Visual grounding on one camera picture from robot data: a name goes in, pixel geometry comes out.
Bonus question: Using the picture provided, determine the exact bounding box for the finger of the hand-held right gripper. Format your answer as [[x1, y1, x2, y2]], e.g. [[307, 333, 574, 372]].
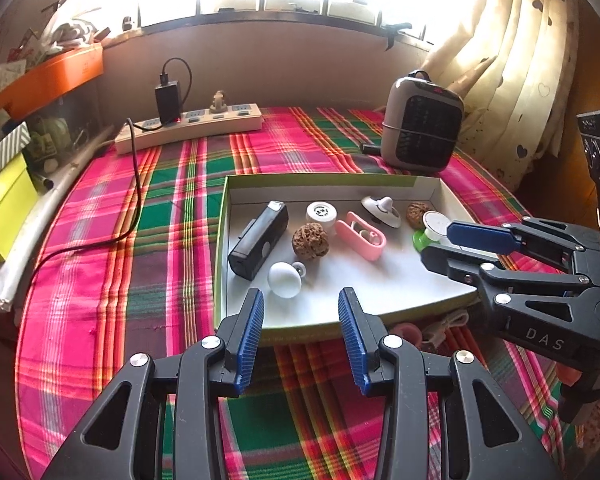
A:
[[420, 243, 598, 297], [446, 216, 600, 273]]

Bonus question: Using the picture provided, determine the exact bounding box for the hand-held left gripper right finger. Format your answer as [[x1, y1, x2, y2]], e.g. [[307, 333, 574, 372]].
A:
[[337, 287, 563, 480]]

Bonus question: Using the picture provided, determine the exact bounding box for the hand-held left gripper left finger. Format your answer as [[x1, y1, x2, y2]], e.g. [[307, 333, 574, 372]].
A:
[[40, 287, 266, 480]]

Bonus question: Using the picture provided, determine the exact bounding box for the green jar with white lid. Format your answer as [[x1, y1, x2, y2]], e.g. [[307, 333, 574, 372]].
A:
[[412, 211, 452, 255]]

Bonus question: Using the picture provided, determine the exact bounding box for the green and white cardboard tray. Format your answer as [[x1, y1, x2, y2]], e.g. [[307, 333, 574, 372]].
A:
[[214, 172, 486, 346]]

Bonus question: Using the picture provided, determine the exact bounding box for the white egg-shaped knob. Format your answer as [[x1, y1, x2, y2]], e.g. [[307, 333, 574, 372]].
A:
[[268, 261, 307, 299]]

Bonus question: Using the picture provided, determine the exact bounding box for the white suction hook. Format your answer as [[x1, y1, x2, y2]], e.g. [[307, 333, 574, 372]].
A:
[[361, 196, 402, 229]]

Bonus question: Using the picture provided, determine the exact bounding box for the pink clip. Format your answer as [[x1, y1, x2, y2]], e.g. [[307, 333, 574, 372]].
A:
[[336, 211, 387, 261]]

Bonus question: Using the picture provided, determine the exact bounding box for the deeply wrinkled brown walnut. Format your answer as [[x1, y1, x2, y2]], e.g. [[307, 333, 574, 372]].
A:
[[292, 223, 328, 263]]

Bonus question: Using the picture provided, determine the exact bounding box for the small white round cap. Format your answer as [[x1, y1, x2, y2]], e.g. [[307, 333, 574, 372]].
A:
[[306, 201, 337, 235]]

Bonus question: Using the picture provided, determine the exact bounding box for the round brown walnut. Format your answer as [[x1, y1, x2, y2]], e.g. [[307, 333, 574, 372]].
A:
[[406, 202, 433, 228]]

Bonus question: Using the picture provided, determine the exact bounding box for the black rectangular device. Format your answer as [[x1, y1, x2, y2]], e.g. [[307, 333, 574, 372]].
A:
[[228, 201, 289, 281]]

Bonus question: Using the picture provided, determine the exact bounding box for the grey space heater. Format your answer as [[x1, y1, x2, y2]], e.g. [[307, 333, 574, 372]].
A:
[[381, 70, 465, 172]]

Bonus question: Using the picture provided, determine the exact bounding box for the pink green plaid tablecloth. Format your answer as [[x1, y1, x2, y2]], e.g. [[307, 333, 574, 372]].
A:
[[15, 106, 586, 480]]

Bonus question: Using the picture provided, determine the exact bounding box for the cream curtain with hearts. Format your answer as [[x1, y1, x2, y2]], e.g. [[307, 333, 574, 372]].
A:
[[420, 0, 581, 192]]

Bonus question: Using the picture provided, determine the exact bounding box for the beige power strip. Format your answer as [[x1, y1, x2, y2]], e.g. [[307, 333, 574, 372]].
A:
[[115, 102, 264, 155]]

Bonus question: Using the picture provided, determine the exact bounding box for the black window clip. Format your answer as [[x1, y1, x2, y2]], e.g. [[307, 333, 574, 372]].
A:
[[382, 22, 413, 53]]

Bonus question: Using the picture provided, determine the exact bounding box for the black charger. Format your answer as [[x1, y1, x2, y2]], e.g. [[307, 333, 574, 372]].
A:
[[155, 80, 183, 123]]

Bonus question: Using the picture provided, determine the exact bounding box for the yellow-green box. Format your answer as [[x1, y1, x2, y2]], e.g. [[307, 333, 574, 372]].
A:
[[0, 152, 37, 263]]

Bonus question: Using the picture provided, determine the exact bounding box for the glass tank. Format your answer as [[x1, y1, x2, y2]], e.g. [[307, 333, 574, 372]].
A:
[[25, 80, 104, 161]]

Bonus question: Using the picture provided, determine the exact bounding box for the orange box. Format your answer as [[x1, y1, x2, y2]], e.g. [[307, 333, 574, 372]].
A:
[[0, 42, 104, 116]]

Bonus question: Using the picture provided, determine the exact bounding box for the pink ring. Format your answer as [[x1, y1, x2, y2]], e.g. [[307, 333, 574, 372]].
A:
[[389, 323, 424, 348]]

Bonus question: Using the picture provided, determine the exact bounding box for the white cable bundle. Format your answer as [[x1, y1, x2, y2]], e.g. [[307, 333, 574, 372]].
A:
[[422, 310, 469, 347]]

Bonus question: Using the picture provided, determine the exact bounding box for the long black cable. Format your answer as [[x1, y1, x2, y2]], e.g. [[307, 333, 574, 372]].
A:
[[32, 118, 144, 282]]

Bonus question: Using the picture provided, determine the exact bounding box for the black charger cable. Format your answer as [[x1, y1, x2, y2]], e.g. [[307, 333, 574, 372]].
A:
[[160, 57, 194, 113]]

